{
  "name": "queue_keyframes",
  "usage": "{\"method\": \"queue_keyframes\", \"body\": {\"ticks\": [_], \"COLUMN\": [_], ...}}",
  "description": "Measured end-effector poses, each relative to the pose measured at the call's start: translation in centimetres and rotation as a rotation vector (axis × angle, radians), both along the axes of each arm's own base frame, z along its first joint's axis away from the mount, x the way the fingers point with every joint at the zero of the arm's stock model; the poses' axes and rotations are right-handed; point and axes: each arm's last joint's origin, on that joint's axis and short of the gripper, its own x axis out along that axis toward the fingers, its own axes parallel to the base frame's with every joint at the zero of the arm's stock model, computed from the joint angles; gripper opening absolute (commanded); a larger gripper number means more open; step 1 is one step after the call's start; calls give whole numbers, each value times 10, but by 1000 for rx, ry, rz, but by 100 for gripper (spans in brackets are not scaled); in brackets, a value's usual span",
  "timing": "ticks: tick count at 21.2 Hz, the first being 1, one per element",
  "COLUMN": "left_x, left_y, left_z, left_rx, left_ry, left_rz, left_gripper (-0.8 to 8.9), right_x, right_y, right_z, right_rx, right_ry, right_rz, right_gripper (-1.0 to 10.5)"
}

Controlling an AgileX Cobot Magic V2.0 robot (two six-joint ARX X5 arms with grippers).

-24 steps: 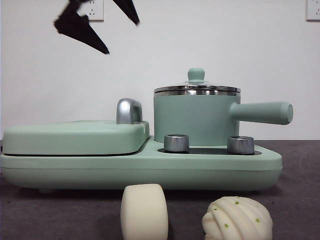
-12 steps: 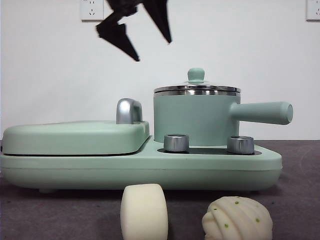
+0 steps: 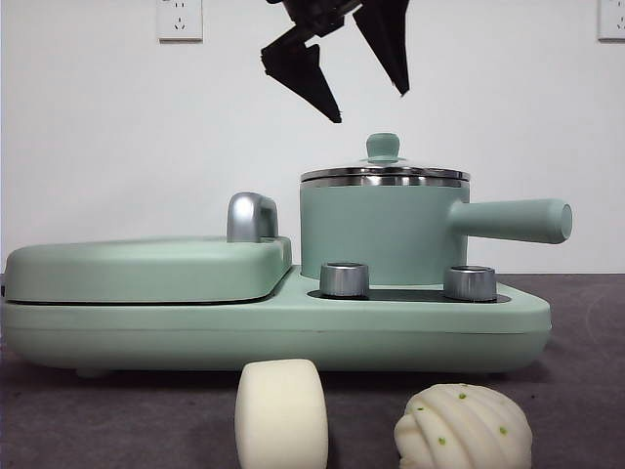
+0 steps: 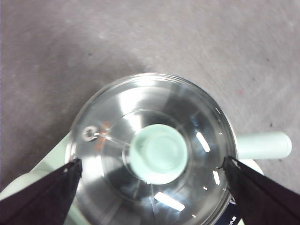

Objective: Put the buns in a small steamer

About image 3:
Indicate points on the pleated white bun green flecks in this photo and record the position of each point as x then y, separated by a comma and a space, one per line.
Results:
464, 430

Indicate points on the silver control knob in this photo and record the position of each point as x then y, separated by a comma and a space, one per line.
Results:
470, 284
344, 281

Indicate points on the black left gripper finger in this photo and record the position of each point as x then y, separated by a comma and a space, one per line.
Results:
390, 39
300, 73

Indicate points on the mint green breakfast machine base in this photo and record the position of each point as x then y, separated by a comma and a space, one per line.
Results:
293, 337

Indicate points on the mint green griddle cover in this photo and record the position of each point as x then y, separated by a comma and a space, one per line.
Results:
146, 268

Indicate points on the white wall socket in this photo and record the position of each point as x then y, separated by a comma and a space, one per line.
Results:
612, 19
179, 19

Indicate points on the plain white steamed bun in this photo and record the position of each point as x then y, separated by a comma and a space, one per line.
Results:
280, 415

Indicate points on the glass lid with green knob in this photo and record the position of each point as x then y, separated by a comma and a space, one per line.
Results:
383, 146

